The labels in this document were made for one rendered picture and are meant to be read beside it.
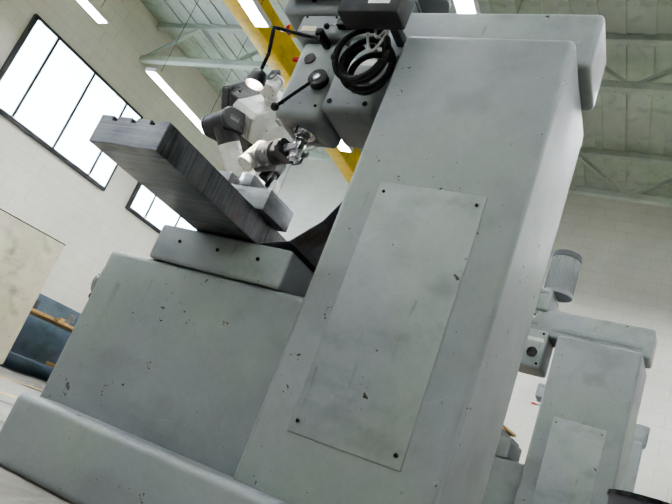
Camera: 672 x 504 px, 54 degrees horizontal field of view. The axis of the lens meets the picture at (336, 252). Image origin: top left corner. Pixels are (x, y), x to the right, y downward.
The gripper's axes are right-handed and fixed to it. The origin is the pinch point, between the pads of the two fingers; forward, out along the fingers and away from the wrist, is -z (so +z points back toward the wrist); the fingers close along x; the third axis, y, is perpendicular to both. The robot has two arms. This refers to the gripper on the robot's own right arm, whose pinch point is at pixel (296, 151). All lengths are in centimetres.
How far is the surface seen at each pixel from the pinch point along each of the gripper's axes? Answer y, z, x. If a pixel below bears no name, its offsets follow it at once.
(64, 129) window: -221, 845, 184
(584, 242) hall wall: -392, 322, 843
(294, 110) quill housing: -9.7, -2.9, -9.5
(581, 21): -49, -83, 16
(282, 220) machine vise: 31.1, -18.2, -7.4
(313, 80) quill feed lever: -20.2, -8.1, -10.9
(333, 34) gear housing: -40.4, -6.7, -10.2
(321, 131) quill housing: -7.4, -8.4, 0.2
